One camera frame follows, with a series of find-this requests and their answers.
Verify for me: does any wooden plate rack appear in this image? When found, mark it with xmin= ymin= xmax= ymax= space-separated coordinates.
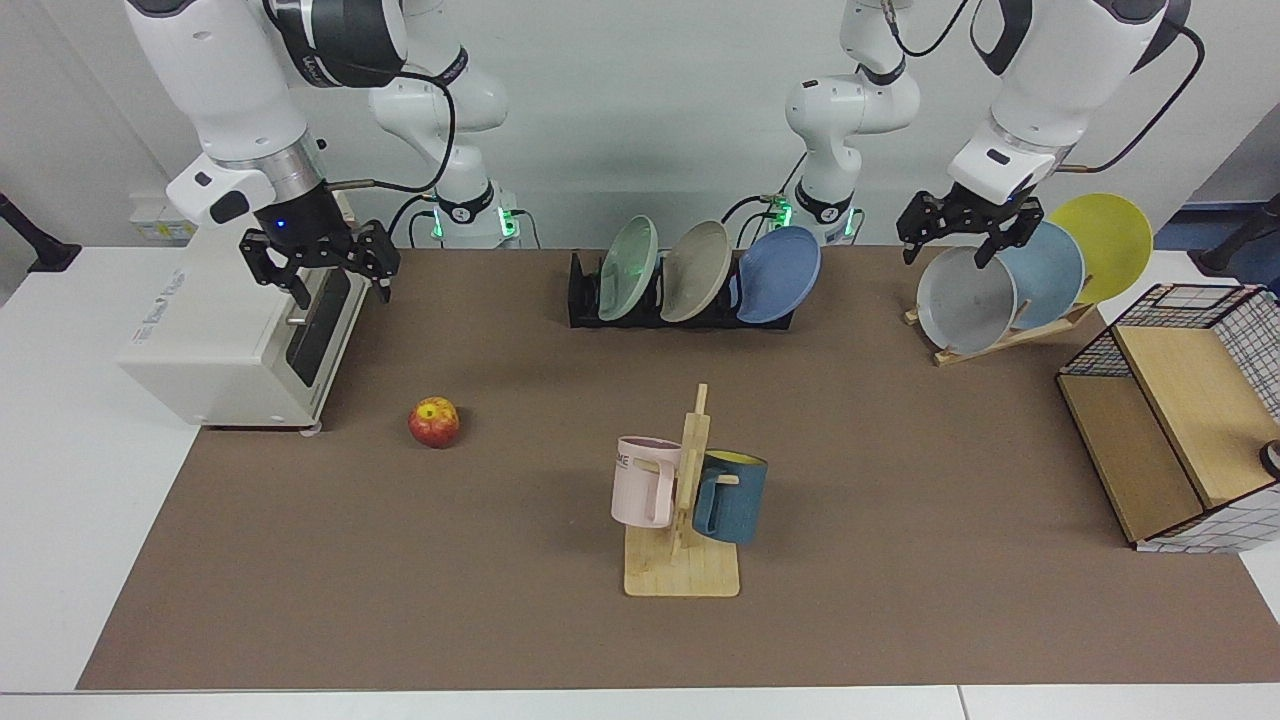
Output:
xmin=903 ymin=275 xmax=1096 ymax=367

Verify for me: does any black stand foot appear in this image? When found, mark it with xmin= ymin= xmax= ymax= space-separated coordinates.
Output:
xmin=0 ymin=192 xmax=83 ymax=273
xmin=1188 ymin=195 xmax=1280 ymax=279

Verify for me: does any wire basket with wooden floor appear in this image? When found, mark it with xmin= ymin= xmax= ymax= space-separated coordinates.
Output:
xmin=1057 ymin=284 xmax=1280 ymax=554

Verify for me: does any dark blue mug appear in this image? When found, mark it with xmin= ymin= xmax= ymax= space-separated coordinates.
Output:
xmin=692 ymin=451 xmax=769 ymax=546

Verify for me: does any red yellow apple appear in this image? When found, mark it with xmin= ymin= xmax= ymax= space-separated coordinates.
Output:
xmin=408 ymin=396 xmax=462 ymax=450

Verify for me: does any light blue plate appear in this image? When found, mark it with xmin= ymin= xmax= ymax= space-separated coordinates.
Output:
xmin=985 ymin=220 xmax=1086 ymax=331

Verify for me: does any brown table cloth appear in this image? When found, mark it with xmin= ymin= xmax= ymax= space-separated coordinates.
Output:
xmin=77 ymin=247 xmax=1280 ymax=691

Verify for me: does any beige plate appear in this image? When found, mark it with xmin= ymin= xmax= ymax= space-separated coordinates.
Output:
xmin=660 ymin=220 xmax=734 ymax=324

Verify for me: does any yellow plate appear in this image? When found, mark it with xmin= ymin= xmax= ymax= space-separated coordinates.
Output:
xmin=1048 ymin=193 xmax=1154 ymax=305

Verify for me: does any white wall socket box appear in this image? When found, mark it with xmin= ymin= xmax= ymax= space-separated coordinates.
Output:
xmin=128 ymin=193 xmax=219 ymax=244

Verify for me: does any pale toaster oven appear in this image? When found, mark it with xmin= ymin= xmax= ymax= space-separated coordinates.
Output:
xmin=118 ymin=190 xmax=373 ymax=436

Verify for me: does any pale green plate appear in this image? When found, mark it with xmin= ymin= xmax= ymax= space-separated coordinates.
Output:
xmin=597 ymin=215 xmax=660 ymax=322

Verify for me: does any black dish rack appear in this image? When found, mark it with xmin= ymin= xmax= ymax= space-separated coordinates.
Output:
xmin=568 ymin=250 xmax=801 ymax=331

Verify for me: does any grey plate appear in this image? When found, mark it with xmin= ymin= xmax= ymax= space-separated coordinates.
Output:
xmin=916 ymin=246 xmax=1018 ymax=355

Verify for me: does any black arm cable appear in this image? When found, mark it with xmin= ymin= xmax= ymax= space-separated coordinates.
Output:
xmin=1060 ymin=20 xmax=1206 ymax=176
xmin=300 ymin=55 xmax=458 ymax=196

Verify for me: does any wooden cup stand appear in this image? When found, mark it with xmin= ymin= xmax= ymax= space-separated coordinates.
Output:
xmin=624 ymin=384 xmax=741 ymax=599

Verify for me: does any pink mug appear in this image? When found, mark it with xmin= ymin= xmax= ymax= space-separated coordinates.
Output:
xmin=611 ymin=436 xmax=683 ymax=529

